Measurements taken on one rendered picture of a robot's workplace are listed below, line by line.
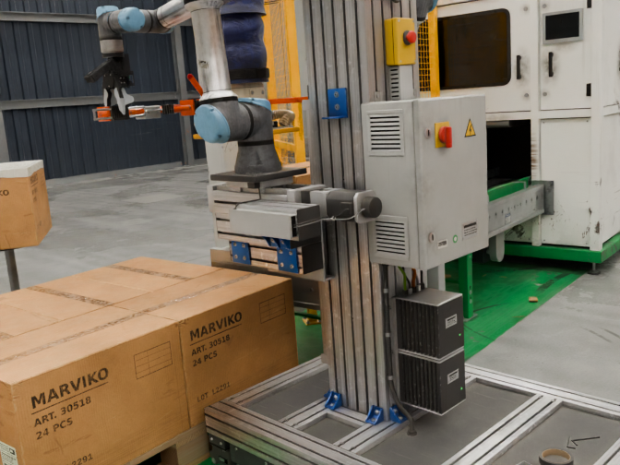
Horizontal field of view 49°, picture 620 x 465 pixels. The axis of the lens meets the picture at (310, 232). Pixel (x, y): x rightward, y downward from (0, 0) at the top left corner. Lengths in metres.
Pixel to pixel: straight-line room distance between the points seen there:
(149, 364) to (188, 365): 0.17
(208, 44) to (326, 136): 0.45
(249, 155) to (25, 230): 1.84
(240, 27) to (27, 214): 1.58
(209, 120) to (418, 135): 0.61
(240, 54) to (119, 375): 1.29
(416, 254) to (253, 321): 0.92
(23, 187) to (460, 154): 2.36
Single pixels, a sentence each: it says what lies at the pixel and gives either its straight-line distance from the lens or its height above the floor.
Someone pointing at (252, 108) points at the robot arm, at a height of 1.24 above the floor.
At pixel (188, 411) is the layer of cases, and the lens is 2.50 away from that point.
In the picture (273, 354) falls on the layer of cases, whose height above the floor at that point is 0.26.
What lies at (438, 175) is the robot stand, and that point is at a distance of 1.92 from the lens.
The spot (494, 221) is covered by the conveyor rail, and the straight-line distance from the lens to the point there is 4.04.
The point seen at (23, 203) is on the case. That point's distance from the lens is 3.70.
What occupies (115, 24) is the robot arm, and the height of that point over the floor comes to 1.54.
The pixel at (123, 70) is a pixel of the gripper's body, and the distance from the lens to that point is 2.50.
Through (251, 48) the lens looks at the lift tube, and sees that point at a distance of 2.76.
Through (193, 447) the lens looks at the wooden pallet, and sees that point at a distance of 2.55.
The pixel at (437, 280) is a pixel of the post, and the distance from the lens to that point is 3.10.
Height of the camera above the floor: 1.25
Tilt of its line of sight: 11 degrees down
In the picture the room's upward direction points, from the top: 4 degrees counter-clockwise
